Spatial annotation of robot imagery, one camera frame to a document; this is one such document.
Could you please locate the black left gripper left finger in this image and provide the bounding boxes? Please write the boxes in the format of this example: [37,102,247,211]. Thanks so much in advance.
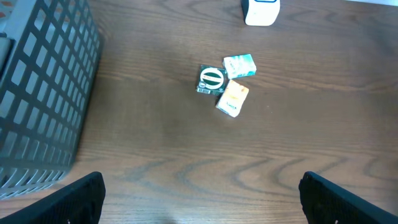
[1,172,106,224]

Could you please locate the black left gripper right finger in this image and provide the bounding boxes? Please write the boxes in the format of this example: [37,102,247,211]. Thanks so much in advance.
[298,171,397,224]

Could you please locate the small orange candy box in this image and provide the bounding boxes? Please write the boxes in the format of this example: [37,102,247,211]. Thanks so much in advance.
[216,80,249,118]

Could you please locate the small teal candy box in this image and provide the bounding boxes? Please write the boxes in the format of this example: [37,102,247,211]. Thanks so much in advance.
[223,54,257,80]

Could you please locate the white barcode scanner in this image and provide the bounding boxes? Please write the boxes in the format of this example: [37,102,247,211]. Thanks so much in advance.
[241,0,280,26]

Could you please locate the dark grey plastic basket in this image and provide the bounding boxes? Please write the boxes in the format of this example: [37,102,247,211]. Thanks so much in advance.
[1,0,103,200]

